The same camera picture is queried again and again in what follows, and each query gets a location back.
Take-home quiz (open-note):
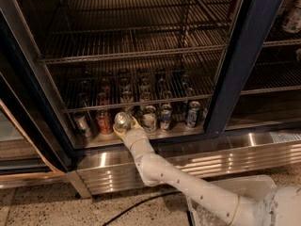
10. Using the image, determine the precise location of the upper wire shelf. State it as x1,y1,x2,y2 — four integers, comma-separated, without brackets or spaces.
40,0,231,64

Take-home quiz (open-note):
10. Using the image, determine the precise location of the silver can far left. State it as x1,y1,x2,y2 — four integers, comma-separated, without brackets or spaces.
72,112,92,137

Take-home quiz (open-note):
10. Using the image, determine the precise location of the red cola can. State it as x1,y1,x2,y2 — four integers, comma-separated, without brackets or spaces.
96,109,113,135

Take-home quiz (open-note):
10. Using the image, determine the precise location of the dark blue fridge pillar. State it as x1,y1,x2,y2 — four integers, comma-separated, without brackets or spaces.
204,0,283,134

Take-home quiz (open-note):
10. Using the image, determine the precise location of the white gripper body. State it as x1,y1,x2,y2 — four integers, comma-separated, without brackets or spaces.
123,128,154,165

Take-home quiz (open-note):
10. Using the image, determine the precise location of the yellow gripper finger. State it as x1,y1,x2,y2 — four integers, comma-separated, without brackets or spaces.
113,125,127,140
131,117,142,129

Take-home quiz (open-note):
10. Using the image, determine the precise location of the clear plastic bin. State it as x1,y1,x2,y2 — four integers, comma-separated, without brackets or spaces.
186,175,277,226

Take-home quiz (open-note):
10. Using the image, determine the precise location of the right compartment wire shelf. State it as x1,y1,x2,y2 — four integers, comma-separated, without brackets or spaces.
242,19,301,95

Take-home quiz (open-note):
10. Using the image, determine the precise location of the green white 7up can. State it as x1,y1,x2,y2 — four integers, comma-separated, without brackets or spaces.
114,112,132,132

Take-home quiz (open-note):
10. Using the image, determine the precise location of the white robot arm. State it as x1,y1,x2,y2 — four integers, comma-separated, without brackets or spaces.
113,112,301,226

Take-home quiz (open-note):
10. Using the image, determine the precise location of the stainless fridge base grille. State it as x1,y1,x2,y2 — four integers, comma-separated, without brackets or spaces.
66,131,301,198

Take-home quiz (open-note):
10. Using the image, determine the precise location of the open fridge door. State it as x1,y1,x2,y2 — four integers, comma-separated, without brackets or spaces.
0,15,70,189

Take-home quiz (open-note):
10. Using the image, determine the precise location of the dark blue can right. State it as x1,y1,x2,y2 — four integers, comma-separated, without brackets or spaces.
185,101,201,127

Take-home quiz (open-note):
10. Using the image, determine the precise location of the lower wire shelf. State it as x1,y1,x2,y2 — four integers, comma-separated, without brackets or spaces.
65,52,219,112

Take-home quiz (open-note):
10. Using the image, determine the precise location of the black floor cable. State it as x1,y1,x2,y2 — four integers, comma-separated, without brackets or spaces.
102,190,182,226

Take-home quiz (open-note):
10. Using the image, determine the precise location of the can on right shelf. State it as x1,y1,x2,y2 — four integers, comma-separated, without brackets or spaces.
281,0,301,33

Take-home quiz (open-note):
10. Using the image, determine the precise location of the blue white can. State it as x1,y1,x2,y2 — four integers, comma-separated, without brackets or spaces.
160,104,172,132

